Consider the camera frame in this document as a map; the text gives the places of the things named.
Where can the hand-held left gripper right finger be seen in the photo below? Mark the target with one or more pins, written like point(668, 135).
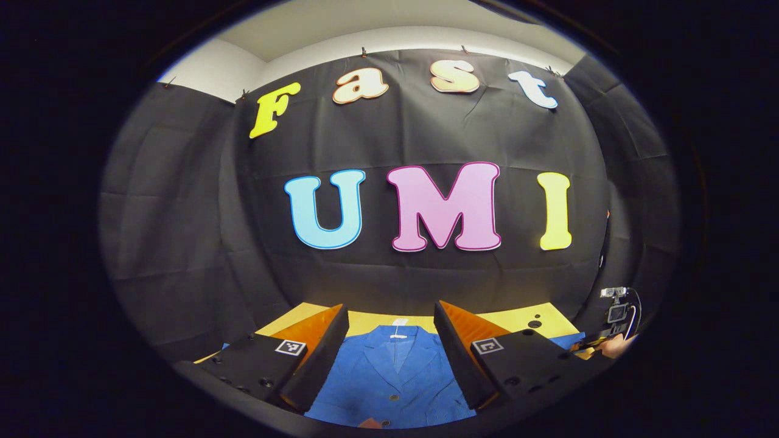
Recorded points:
point(456, 359)

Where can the blue button jacket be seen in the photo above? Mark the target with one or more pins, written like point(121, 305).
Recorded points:
point(389, 383)

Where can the black backdrop cloth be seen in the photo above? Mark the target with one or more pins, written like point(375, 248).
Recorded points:
point(426, 134)

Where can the row of black cloth clips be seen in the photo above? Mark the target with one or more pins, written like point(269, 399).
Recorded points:
point(364, 52)

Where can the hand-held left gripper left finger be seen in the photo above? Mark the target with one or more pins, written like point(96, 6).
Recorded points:
point(319, 359)

